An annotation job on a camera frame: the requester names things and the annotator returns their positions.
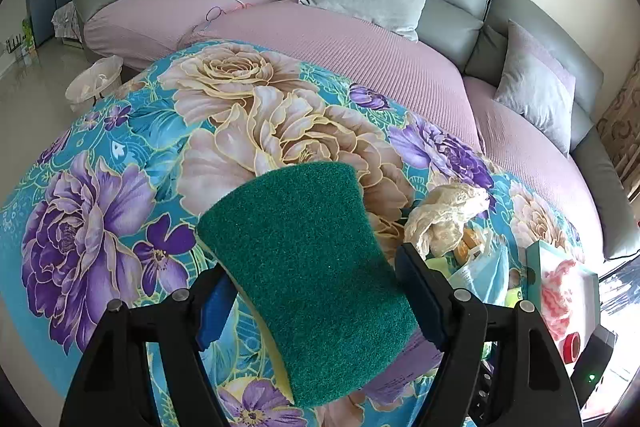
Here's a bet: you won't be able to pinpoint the beige patterned curtain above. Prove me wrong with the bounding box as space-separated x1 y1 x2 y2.
595 57 640 228

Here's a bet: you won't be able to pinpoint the pink sofa cover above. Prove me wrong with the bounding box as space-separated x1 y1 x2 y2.
82 0 606 268

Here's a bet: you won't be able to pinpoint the cream lace sleeve cover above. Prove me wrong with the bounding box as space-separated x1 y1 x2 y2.
404 182 490 258

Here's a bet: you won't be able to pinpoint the red tape roll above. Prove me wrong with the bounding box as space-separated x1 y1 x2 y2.
559 332 583 363

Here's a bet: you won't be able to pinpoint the teal box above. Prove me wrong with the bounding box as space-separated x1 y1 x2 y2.
525 239 601 365

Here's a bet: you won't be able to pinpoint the floral teal blanket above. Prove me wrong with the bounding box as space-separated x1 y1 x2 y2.
0 38 586 427

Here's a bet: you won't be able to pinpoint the white waste basket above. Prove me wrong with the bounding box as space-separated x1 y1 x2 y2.
65 56 124 102

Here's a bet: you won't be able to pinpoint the floral cloth covered stool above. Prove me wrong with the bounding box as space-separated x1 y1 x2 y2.
52 4 83 45

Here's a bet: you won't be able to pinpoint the blue face mask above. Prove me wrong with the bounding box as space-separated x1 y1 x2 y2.
447 242 511 308

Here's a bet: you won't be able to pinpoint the green scouring sponge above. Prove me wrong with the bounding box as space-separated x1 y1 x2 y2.
196 161 420 408

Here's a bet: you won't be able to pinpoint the pink wire clothes hanger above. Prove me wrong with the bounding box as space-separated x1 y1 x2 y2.
192 0 251 32

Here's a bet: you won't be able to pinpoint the grey and pink pillow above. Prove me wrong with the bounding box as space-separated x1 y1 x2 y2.
492 19 577 158

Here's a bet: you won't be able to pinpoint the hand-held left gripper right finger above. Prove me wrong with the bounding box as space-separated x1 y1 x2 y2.
395 243 583 427

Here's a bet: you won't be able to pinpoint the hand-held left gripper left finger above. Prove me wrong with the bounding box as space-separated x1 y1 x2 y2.
60 264 238 427

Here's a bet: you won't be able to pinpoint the pink and white fluffy cloth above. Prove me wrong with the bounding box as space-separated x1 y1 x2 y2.
542 258 581 338

